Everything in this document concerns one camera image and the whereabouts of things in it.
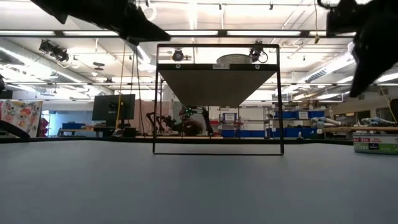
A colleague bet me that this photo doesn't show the light wooden desk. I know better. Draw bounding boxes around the light wooden desk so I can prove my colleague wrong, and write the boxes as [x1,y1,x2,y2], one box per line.
[57,128,105,138]

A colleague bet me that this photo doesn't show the black camera cluster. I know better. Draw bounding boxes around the black camera cluster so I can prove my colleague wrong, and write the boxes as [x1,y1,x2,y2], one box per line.
[38,39,71,63]

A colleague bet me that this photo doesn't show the black beam with light panels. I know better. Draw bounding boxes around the black beam with light panels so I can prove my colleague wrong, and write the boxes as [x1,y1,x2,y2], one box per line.
[0,29,357,39]

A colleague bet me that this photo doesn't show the blue table mat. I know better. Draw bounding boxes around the blue table mat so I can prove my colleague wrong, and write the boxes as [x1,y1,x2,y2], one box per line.
[0,140,398,224]

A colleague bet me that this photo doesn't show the white hanging ring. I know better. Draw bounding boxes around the white hanging ring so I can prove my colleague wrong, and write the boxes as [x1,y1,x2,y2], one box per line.
[142,4,158,22]

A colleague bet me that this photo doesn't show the black-framed wooden shelf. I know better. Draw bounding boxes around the black-framed wooden shelf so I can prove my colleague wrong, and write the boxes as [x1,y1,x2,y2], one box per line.
[152,43,285,156]

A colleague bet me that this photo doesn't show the black camera with cable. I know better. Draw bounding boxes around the black camera with cable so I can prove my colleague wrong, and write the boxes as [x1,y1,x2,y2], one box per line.
[248,40,269,64]

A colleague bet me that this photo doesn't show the round black camera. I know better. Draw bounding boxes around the round black camera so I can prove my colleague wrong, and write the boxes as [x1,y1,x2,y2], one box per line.
[172,48,185,62]

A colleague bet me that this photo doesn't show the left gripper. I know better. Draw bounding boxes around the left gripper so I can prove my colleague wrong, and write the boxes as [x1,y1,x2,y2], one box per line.
[63,0,172,46]

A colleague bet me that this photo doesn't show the black computer monitor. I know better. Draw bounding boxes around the black computer monitor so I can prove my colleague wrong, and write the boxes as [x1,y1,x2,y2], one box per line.
[91,94,137,131]

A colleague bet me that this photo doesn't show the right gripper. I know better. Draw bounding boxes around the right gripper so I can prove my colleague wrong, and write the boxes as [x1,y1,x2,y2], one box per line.
[317,0,398,98]

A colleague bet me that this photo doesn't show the wooden workbench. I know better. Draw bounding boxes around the wooden workbench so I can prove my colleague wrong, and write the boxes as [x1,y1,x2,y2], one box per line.
[322,126,398,134]

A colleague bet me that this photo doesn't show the black diagonal frame strut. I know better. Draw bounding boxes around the black diagonal frame strut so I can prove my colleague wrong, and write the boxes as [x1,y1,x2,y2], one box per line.
[0,119,31,139]

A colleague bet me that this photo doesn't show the floral picture board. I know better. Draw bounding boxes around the floral picture board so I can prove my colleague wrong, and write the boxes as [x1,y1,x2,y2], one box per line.
[0,99,44,138]

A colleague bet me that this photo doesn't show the black hanging cable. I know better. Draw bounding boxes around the black hanging cable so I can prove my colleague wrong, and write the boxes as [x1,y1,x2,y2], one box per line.
[132,45,144,133]

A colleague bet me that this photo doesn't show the person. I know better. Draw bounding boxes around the person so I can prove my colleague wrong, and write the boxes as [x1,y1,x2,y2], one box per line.
[177,108,206,137]

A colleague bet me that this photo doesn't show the black table frame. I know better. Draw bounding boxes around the black table frame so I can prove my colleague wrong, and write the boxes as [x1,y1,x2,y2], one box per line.
[0,136,354,146]

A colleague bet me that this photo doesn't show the green label tuna can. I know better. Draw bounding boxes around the green label tuna can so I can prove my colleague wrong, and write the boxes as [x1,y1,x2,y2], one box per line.
[216,54,253,65]
[353,133,398,156]

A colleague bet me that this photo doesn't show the yellow cord with plug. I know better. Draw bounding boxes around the yellow cord with plug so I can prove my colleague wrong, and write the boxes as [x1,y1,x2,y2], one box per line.
[313,0,321,45]

